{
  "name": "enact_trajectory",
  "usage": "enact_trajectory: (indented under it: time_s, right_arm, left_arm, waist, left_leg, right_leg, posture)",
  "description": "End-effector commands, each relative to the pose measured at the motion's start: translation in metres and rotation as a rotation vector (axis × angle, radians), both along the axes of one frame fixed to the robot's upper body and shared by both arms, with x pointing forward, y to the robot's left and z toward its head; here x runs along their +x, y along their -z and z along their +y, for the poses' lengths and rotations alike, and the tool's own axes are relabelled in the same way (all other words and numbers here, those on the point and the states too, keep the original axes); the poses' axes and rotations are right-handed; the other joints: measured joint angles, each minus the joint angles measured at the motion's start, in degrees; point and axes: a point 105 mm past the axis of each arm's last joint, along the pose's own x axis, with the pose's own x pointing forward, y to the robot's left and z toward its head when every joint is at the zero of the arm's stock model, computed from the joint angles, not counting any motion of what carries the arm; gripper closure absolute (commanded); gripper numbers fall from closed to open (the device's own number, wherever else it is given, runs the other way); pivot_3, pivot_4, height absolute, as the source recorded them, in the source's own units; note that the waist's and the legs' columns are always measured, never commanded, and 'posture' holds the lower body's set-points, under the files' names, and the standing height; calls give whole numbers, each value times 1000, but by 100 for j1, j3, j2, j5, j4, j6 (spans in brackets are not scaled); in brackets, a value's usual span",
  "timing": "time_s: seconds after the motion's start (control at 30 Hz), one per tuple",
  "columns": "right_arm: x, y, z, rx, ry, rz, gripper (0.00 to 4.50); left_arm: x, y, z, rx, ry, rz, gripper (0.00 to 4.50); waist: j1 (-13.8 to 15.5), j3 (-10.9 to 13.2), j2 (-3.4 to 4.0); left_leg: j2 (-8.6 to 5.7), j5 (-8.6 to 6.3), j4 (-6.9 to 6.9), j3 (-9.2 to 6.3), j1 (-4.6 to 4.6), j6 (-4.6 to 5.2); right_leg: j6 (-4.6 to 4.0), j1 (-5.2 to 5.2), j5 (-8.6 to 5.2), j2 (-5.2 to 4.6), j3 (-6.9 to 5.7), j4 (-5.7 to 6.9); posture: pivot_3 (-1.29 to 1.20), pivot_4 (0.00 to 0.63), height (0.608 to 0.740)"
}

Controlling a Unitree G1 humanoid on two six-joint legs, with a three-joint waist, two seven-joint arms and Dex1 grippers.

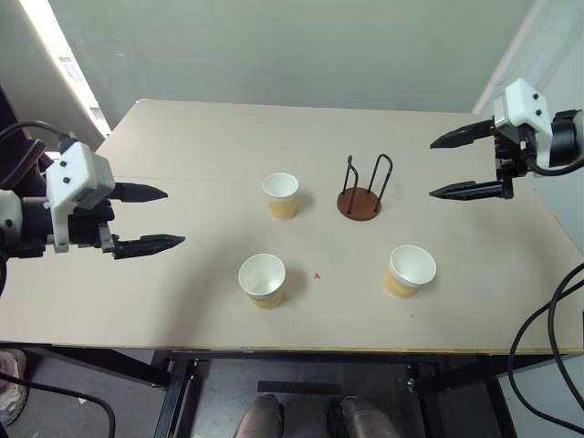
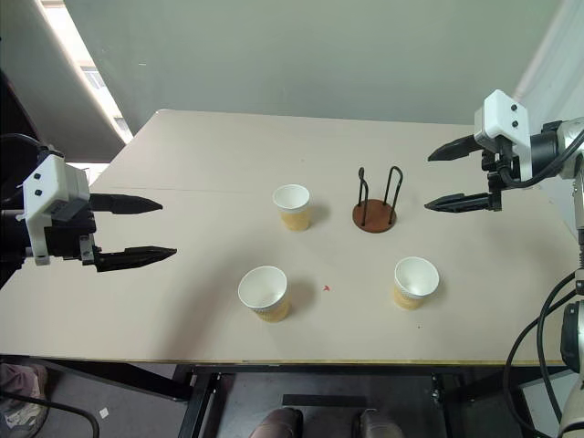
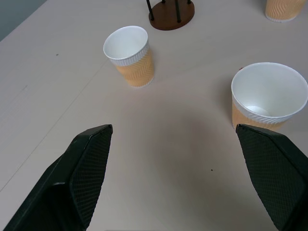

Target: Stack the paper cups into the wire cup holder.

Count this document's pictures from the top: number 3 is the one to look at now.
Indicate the orange ripple paper cup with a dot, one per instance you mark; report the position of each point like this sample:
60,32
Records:
281,10
130,56
267,93

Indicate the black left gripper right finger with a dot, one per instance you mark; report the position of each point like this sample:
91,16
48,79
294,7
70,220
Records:
274,173

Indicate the brown wooden cup holder stand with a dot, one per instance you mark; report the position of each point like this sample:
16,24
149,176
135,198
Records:
172,14

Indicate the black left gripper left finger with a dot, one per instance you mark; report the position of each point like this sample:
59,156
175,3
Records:
72,183

